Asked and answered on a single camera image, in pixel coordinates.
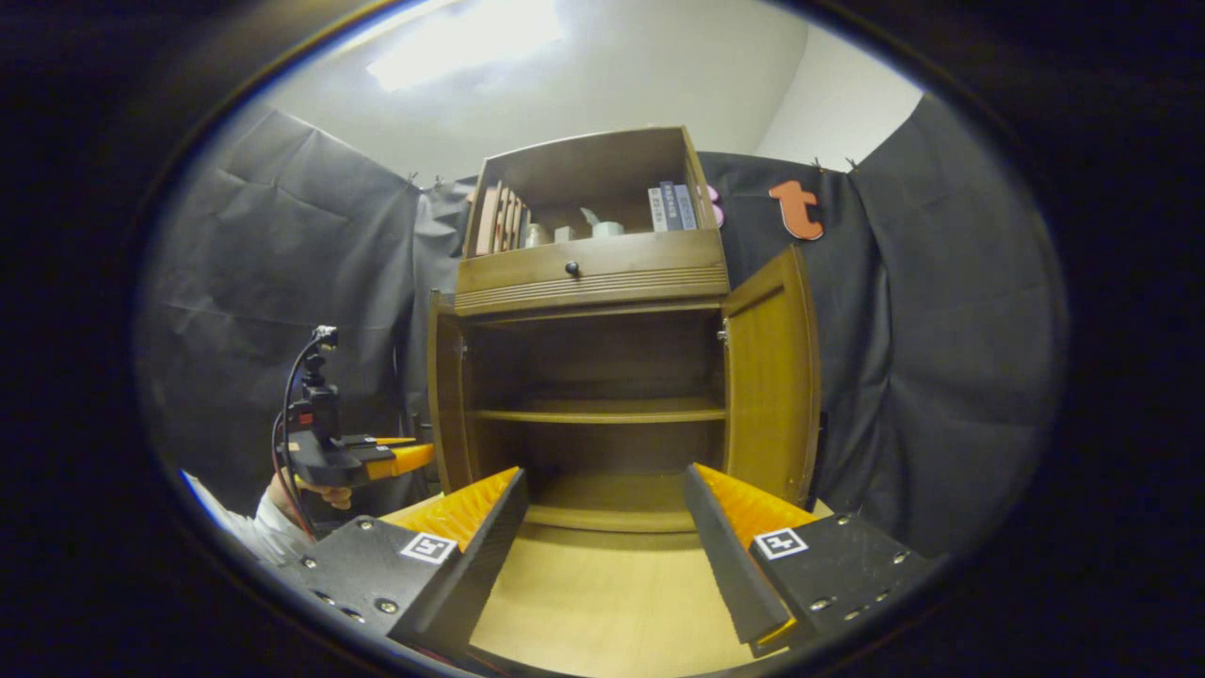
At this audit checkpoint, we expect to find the black backdrop cloth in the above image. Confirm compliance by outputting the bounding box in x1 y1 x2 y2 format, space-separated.
137 94 1070 562

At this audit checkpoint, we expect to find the wooden cabinet drawer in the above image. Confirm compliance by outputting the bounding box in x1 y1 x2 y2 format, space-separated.
454 228 731 317

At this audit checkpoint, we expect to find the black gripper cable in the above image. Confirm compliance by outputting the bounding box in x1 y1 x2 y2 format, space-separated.
270 331 329 540

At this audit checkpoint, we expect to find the wooden double-door shoe cabinet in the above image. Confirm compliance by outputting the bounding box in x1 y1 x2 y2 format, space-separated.
426 126 826 536

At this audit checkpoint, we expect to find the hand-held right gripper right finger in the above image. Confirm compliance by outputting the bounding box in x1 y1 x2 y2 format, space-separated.
683 461 935 658

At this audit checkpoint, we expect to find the wooden cabinet door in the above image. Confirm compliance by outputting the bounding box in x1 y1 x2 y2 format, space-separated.
427 289 474 496
722 246 823 510

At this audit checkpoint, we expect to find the ceiling light panel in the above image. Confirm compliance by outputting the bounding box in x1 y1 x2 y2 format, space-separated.
365 3 568 92

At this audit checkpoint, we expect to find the wooden inner cabinet shelf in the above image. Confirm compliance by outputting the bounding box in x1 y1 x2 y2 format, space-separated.
467 396 729 426

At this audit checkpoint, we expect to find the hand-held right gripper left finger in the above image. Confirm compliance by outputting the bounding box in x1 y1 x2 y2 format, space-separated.
281 465 531 658

